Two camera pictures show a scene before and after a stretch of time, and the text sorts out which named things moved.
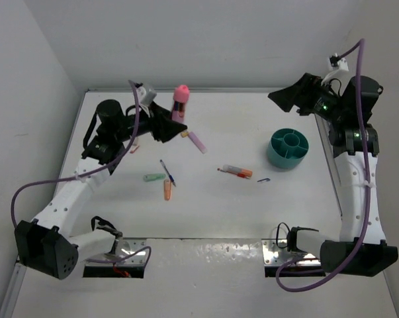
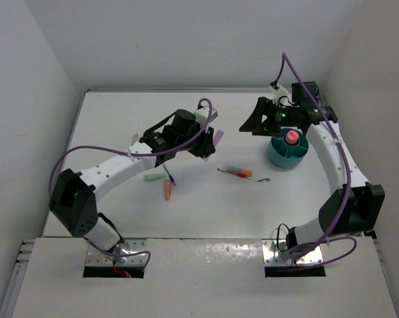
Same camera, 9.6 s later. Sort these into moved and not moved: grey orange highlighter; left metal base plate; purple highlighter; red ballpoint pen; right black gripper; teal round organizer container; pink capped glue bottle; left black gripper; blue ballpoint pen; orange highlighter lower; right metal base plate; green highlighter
Moved: right black gripper; pink capped glue bottle; left black gripper; purple highlighter
Not moved: right metal base plate; red ballpoint pen; blue ballpoint pen; orange highlighter lower; teal round organizer container; grey orange highlighter; left metal base plate; green highlighter
